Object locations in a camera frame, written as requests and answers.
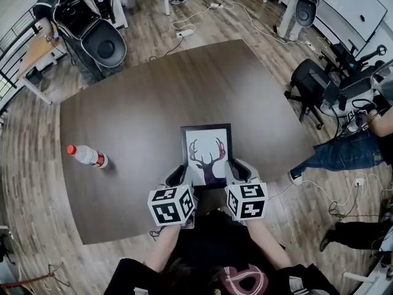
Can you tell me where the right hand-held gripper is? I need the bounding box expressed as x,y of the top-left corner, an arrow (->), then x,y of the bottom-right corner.
223,157 -> 269,222

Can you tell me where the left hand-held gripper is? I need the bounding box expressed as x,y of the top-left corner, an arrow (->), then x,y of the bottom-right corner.
146,163 -> 198,230

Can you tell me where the framed deer picture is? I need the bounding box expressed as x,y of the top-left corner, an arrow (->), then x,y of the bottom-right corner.
179,122 -> 233,192

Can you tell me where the person's left forearm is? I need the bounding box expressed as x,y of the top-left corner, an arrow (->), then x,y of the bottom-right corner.
142,224 -> 182,273

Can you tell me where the person's right forearm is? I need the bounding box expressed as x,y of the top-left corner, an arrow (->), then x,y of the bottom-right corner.
243,218 -> 293,270

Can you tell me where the person's black shirt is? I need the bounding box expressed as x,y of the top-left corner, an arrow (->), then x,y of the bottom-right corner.
103,209 -> 338,295

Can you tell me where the plastic water bottle red cap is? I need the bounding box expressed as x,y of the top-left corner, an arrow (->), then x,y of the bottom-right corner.
67,144 -> 109,170

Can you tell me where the black office chair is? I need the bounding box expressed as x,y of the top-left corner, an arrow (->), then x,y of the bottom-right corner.
284,58 -> 381,131
320,39 -> 389,73

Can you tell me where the brown wooden stand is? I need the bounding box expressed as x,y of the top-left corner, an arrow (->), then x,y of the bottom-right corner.
0,262 -> 72,295

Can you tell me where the whiteboard on stand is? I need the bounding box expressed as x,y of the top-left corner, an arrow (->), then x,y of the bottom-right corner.
315,0 -> 389,45

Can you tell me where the black metal railing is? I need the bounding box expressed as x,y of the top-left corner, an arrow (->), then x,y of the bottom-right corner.
0,4 -> 42,116

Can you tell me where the white floor cable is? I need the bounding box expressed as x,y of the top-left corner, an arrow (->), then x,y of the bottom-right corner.
266,172 -> 388,218

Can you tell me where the black floor cable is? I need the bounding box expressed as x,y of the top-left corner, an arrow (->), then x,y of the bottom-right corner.
327,184 -> 386,220

